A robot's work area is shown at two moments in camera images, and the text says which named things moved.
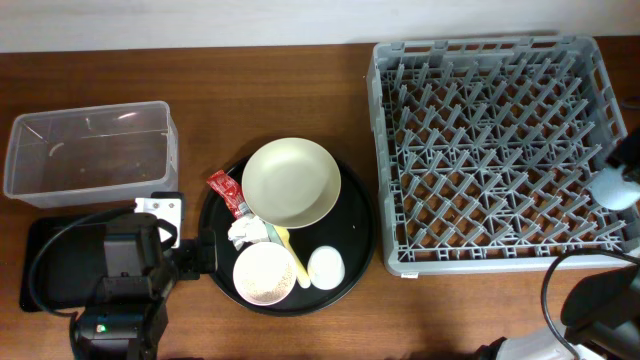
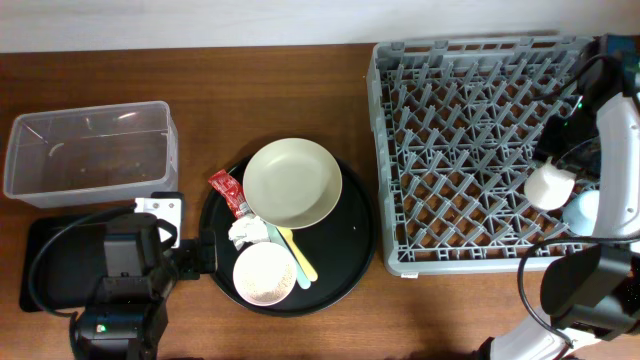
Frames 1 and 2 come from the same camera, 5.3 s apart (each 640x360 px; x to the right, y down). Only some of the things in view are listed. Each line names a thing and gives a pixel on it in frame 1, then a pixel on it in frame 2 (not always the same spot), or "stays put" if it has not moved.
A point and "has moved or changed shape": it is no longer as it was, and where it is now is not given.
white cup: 325,268 → 548,187
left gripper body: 188,265 stays put
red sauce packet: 232,191 stays put
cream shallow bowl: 291,183 stays put
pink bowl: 264,274 stays put
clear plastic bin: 92,156 stays put
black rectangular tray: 64,260 stays put
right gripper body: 628,149 → 571,140
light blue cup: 612,191 has moved or changed shape
